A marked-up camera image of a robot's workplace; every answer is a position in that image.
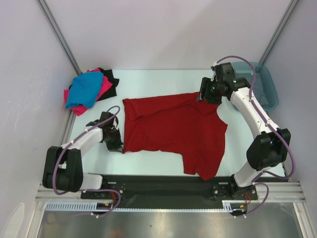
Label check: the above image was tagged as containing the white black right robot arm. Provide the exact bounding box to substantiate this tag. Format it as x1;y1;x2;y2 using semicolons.
197;61;292;200

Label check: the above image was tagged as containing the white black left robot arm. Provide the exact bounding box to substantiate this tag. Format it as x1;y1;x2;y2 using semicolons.
42;112;123;198

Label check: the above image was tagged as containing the blue t shirt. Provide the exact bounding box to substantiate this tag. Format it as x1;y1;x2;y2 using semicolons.
65;71;104;109

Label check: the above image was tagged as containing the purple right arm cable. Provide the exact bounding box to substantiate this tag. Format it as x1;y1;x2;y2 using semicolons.
215;55;296;219

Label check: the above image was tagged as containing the left aluminium corner post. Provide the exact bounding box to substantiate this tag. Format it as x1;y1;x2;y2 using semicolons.
36;0;82;75

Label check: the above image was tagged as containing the pink folded t shirt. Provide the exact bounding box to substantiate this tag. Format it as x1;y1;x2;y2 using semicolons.
63;69;112;116

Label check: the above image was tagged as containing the aluminium front frame rail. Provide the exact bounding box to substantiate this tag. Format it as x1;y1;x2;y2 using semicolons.
35;182;306;203

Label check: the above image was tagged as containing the grey slotted cable duct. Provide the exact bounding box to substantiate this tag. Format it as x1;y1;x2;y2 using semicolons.
46;201;246;213

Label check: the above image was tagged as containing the grey t shirt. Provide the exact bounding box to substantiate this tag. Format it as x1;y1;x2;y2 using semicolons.
253;80;268;108

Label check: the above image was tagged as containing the aluminium corner post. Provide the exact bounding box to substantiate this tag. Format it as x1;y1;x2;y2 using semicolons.
258;0;301;64
36;0;82;75

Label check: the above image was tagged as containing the right aluminium corner post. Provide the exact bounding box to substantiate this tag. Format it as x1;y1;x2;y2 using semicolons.
258;0;301;64

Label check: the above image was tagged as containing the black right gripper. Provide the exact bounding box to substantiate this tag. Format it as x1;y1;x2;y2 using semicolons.
196;77;222;105

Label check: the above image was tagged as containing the red t shirt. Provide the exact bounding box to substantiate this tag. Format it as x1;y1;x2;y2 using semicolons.
123;93;227;180

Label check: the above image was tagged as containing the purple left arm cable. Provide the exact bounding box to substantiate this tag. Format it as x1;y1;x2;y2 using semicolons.
46;106;122;224

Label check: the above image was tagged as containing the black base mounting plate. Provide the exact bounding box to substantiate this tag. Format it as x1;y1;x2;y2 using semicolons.
80;175;259;209

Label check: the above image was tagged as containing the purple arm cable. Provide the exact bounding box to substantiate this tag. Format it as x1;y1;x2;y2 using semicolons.
215;55;296;219
46;106;122;224

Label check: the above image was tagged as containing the black folded t shirt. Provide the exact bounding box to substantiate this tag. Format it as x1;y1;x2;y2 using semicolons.
68;67;120;102

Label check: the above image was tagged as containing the teal plastic basket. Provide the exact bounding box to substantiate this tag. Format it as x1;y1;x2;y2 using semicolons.
232;61;278;112

